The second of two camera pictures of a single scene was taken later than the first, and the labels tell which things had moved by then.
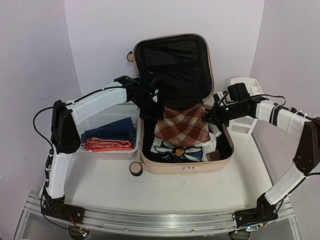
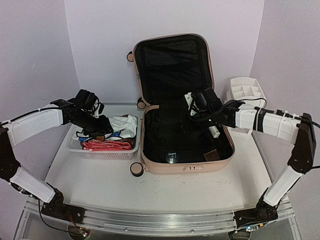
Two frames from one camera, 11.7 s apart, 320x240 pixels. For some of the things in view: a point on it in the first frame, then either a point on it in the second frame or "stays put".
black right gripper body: (216, 116) -> (186, 122)
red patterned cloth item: (100, 144) stays put
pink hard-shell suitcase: (190, 138) stays put
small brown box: (214, 155) stays put
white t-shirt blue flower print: (196, 153) -> (123, 126)
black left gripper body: (148, 109) -> (91, 127)
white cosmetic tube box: (215, 129) stays put
